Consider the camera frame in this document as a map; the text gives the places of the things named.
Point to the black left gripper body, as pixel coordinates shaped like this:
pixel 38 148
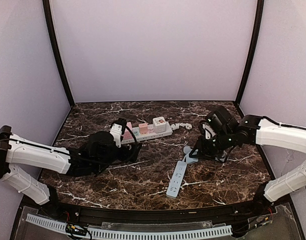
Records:
pixel 129 153

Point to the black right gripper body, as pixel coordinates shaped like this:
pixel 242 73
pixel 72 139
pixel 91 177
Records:
pixel 208 150

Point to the pink cube socket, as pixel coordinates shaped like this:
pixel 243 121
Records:
pixel 127 133

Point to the light blue power strip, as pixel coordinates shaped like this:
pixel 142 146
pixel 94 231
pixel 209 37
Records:
pixel 176 179

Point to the pink usb charger plug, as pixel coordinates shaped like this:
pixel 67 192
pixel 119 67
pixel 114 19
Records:
pixel 143 128

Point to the white multicolour power strip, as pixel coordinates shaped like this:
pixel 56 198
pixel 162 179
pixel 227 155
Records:
pixel 151 134

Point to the white cube socket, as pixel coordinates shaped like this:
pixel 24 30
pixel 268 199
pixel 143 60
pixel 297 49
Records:
pixel 159 124

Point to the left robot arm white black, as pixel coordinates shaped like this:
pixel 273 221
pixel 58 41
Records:
pixel 15 150

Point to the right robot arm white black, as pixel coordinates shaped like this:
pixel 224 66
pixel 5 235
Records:
pixel 221 133

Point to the small circuit board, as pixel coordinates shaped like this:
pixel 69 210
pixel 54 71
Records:
pixel 75 230

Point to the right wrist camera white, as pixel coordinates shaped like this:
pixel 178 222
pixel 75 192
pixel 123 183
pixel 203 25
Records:
pixel 206 131

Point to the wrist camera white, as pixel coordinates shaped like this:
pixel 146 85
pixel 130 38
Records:
pixel 206 131
pixel 117 130

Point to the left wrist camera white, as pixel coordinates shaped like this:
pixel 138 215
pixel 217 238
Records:
pixel 117 130

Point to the black front rail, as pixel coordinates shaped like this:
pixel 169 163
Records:
pixel 232 213

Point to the light blue cable duct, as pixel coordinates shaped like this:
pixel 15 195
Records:
pixel 116 231

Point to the right black frame post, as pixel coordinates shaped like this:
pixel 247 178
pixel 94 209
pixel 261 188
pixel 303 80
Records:
pixel 251 51

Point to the black frame post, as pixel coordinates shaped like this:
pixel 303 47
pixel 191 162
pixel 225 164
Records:
pixel 56 52
pixel 251 51

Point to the left black frame post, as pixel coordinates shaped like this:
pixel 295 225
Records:
pixel 56 52

